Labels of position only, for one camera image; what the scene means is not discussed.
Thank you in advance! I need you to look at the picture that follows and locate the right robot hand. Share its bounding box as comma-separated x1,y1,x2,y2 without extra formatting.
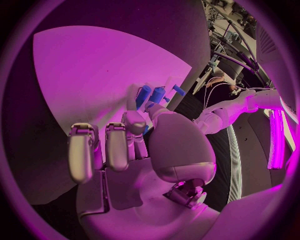
66,101,222,240

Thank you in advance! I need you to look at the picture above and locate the white task board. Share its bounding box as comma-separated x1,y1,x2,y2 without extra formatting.
29,25,194,206

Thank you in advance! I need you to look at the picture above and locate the blue peg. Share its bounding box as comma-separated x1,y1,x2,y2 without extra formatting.
172,84,188,97

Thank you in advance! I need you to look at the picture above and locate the short blue cylinder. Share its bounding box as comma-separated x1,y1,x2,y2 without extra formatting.
148,86,168,104

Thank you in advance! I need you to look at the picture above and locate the long blue cylinder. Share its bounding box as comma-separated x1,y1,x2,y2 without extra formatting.
135,84,153,111

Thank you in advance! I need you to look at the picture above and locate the person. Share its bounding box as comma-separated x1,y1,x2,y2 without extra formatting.
205,70,242,106

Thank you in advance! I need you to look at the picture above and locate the dark monitor screen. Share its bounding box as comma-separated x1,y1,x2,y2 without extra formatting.
216,57,245,81

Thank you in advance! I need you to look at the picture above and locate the glowing light bar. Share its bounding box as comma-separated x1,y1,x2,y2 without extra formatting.
266,109,287,171

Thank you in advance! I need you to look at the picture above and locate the white cable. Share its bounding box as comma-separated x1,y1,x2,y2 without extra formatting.
203,75,226,111
208,82,273,107

